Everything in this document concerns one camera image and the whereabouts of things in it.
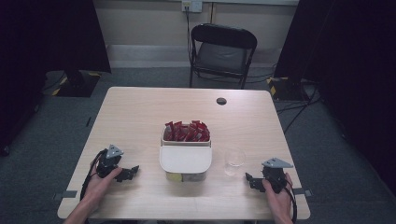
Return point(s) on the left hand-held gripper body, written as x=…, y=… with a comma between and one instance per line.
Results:
x=107, y=163

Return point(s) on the person's right hand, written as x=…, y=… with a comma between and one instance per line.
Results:
x=278, y=202

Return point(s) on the black curtain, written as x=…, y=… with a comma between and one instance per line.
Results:
x=348, y=62
x=46, y=37

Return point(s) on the clear drinking glass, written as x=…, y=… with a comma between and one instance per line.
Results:
x=234, y=161

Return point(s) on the pile of red packets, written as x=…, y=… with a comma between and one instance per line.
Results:
x=186, y=132

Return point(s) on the person's left hand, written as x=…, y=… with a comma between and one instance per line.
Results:
x=99, y=186

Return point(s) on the white wall socket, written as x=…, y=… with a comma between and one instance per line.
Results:
x=191, y=5

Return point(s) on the black stand base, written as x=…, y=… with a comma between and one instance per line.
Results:
x=79, y=84
x=285, y=88

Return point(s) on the grey table bracket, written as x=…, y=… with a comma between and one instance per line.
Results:
x=303, y=192
x=65, y=195

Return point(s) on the black folding chair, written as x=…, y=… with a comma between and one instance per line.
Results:
x=222, y=53

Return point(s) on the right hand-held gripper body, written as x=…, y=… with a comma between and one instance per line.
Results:
x=274, y=174

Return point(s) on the white storage box with lid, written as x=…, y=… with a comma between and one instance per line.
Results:
x=185, y=160

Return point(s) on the small black floor object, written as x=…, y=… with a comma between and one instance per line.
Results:
x=88, y=121

